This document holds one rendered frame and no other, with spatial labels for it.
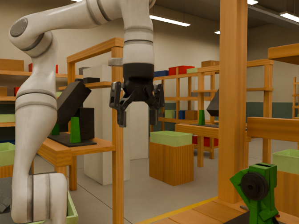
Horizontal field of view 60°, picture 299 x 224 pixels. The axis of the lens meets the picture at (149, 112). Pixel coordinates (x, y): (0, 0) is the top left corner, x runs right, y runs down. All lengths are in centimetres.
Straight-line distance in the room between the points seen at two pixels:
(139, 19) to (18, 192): 43
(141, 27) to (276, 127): 81
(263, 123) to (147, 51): 78
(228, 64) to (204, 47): 967
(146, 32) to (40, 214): 44
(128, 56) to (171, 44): 912
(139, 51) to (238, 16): 76
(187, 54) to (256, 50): 377
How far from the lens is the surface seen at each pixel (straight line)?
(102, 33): 823
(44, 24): 72
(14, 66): 678
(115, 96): 58
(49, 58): 76
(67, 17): 70
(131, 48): 60
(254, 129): 128
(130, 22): 62
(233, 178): 85
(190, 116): 660
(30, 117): 62
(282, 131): 123
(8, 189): 124
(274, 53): 102
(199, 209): 122
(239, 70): 126
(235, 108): 123
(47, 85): 67
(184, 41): 1015
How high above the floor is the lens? 136
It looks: 3 degrees down
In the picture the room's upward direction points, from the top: straight up
